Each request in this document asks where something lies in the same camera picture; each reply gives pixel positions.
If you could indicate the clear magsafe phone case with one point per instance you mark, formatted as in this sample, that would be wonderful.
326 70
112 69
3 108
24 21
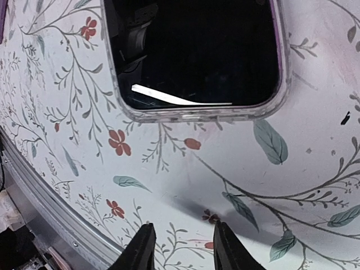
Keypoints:
197 115

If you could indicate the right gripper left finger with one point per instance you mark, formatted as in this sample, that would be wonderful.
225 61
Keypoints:
139 253

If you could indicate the black purple phone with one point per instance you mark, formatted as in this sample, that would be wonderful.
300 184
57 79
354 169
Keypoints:
197 53

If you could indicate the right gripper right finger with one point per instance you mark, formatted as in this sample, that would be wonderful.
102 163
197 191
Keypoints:
229 252

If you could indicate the front aluminium rail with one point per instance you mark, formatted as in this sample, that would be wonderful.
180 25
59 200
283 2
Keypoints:
51 220

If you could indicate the floral table mat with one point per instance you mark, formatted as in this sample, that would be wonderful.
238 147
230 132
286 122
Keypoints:
185 113

